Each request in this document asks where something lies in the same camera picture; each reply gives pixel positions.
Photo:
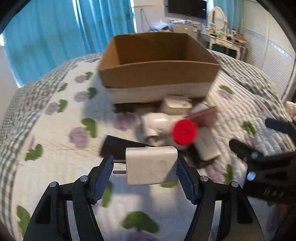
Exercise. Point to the white power adapter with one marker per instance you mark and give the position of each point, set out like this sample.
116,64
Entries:
150,165

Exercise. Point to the pink card case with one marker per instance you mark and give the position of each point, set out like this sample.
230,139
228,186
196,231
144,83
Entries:
206,117

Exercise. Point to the white bottle red cap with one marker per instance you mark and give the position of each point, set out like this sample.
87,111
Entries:
161,129

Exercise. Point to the black wall television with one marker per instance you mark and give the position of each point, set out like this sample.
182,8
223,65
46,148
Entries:
195,8

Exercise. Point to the grey mini fridge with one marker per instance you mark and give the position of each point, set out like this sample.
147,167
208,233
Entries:
191,30

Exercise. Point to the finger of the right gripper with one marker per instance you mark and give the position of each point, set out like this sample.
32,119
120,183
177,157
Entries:
287,127
243,151

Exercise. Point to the white sliding wardrobe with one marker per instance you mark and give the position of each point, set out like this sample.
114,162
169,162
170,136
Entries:
268,47

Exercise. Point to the white dressing table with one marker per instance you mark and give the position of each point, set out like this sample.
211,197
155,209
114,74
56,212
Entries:
212,40

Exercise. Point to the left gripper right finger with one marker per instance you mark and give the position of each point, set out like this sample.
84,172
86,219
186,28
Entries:
237,221

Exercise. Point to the cardboard box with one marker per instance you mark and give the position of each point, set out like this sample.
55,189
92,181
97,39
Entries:
146,67

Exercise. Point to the blue curtain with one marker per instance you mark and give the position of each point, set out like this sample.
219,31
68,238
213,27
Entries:
45,34

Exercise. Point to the white rectangular box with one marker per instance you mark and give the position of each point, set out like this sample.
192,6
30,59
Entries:
175,105

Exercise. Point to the white oval vanity mirror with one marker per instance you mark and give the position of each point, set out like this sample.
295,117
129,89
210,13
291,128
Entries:
216,17

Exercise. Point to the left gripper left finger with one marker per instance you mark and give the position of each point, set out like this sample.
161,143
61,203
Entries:
50,218

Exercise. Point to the black remote control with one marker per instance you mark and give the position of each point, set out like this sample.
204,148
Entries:
117,146

